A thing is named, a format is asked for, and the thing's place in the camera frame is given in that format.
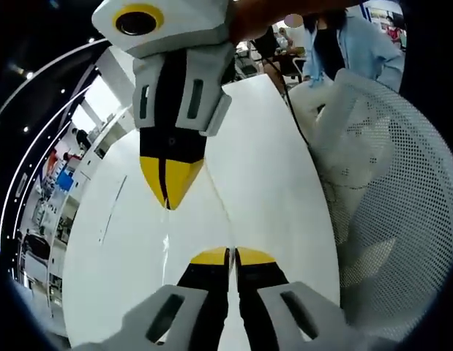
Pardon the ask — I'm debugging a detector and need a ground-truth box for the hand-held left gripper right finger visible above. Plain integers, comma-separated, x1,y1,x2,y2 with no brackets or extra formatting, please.
235,246,354,351

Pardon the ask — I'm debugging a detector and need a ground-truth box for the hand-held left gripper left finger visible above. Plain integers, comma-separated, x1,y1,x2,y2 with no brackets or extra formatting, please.
115,246,232,351

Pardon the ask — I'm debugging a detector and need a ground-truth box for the person's right hand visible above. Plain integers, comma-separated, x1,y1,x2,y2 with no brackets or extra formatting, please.
228,0,345,42

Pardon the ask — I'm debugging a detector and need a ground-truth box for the black office chair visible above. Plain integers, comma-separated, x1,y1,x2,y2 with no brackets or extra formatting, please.
234,39,266,80

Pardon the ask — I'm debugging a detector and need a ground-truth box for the blue box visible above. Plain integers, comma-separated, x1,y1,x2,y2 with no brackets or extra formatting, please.
56,170,76,192

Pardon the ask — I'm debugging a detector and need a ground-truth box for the black cable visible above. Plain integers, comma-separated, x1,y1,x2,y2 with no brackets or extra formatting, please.
263,53,312,148

